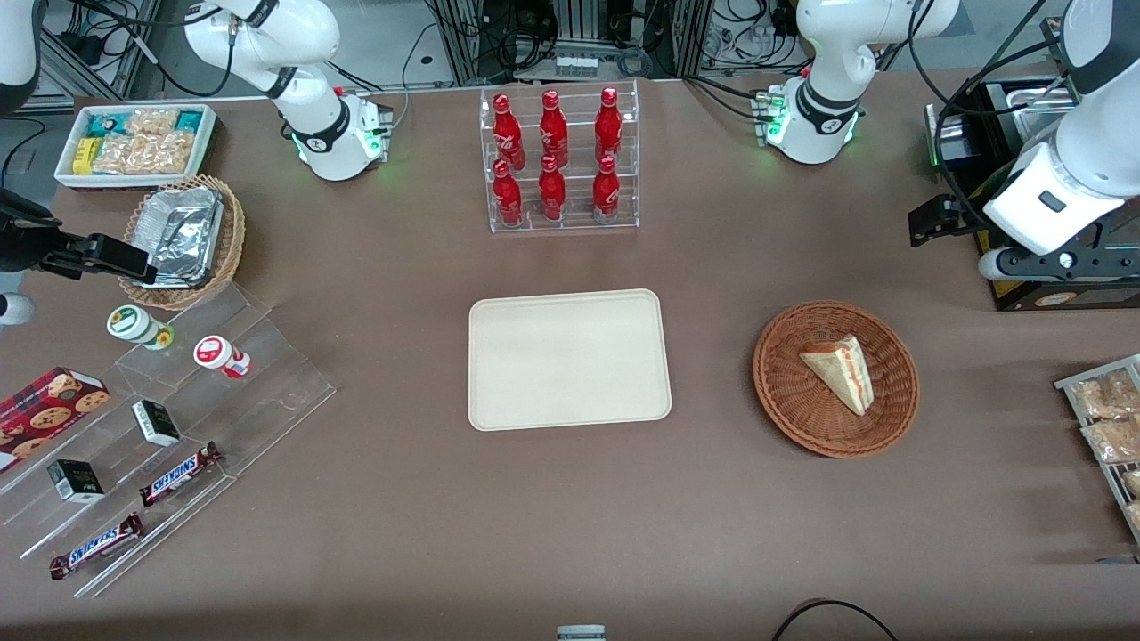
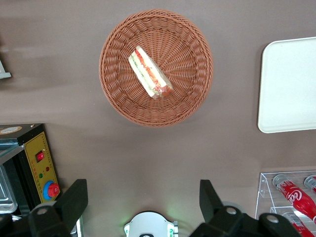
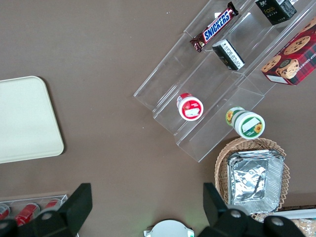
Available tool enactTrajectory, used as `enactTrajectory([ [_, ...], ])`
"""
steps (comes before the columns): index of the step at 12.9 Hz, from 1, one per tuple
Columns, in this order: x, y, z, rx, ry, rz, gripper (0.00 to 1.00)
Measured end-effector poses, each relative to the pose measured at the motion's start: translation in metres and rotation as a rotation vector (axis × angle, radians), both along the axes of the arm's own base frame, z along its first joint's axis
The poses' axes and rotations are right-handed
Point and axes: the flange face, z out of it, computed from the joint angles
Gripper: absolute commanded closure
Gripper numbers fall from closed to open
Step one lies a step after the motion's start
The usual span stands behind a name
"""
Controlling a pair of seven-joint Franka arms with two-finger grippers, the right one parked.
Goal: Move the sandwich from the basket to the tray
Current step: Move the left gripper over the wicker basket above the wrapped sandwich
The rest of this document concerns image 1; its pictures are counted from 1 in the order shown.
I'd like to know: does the light tan wicker basket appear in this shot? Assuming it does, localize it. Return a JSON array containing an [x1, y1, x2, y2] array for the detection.
[[118, 174, 247, 312]]

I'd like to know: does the red strawberry yoghurt cup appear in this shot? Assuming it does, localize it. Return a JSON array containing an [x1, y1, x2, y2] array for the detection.
[[193, 335, 252, 381]]

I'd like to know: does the Snickers chocolate bar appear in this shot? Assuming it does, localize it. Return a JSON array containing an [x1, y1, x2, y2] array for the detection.
[[139, 442, 224, 508], [49, 512, 146, 581]]

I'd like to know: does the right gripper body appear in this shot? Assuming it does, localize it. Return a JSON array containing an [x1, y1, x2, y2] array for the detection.
[[0, 188, 66, 273]]

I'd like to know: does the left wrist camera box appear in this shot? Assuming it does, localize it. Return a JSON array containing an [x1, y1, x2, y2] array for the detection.
[[977, 247, 1140, 283]]

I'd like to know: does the white rectangular snack bin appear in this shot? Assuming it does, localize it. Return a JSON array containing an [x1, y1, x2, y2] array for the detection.
[[53, 103, 219, 191]]

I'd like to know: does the clear cracker packet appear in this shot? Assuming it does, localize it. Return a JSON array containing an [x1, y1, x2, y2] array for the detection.
[[93, 131, 195, 176], [125, 108, 181, 136]]

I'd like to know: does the small black carton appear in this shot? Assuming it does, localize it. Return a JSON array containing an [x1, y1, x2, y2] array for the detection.
[[132, 400, 183, 448], [46, 459, 106, 506]]

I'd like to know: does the aluminium foil container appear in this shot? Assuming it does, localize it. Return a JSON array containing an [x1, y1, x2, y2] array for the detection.
[[132, 185, 226, 288]]

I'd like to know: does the brown round wicker basket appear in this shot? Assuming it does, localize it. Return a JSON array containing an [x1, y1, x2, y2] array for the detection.
[[753, 300, 921, 459]]

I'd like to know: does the red cola bottle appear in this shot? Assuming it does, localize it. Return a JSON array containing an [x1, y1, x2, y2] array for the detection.
[[538, 155, 568, 223], [538, 89, 570, 170], [592, 154, 622, 223], [594, 86, 624, 166], [492, 93, 526, 172], [493, 158, 525, 227]]

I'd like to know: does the black looped cable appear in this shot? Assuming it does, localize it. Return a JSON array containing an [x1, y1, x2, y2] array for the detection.
[[770, 597, 900, 641]]

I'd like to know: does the tray of packaged crackers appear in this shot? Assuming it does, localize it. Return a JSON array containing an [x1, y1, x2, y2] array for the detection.
[[1054, 353, 1140, 546]]

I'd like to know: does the red tartan cookie box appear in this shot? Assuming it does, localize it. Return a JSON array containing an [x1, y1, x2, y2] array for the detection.
[[0, 366, 112, 474]]

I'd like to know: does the black glass food warmer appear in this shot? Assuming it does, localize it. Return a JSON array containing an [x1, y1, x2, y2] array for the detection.
[[924, 76, 1140, 312]]

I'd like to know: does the clear acrylic bottle rack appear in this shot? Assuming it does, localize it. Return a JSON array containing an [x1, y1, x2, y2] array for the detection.
[[479, 78, 640, 234]]

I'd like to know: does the green sunflower yoghurt cup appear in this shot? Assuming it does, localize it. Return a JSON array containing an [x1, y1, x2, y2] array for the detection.
[[107, 304, 175, 352]]

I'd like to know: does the clear acrylic stepped shelf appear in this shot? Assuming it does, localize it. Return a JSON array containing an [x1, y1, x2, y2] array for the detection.
[[114, 283, 338, 479], [0, 361, 238, 599]]

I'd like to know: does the cream rectangular serving tray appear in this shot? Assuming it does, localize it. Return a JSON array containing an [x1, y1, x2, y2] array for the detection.
[[468, 288, 673, 433]]

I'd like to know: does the triangular sandwich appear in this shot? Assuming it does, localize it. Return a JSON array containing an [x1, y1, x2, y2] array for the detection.
[[799, 335, 875, 417]]

